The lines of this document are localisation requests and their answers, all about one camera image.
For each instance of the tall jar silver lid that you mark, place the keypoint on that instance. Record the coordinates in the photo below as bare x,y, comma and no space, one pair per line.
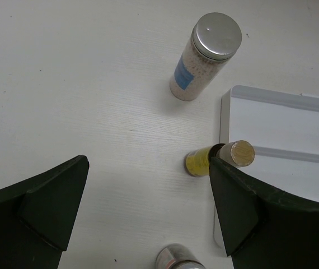
214,40

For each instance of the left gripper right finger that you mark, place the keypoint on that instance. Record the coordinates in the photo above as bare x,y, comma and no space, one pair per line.
263,226

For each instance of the white divided tray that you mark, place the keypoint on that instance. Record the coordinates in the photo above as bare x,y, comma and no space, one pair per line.
284,131

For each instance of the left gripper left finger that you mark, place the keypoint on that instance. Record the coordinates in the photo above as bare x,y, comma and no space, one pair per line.
37,215

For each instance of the short jar left red label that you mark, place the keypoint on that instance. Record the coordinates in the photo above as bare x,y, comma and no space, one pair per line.
177,256

